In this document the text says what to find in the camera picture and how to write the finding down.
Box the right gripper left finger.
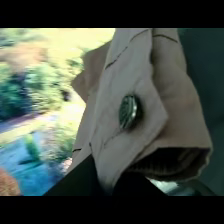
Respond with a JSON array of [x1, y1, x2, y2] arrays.
[[44, 153, 105, 197]]

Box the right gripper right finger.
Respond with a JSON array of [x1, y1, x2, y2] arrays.
[[112, 171, 168, 197]]

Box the beige shirt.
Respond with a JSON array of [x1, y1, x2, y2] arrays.
[[65, 27, 214, 195]]

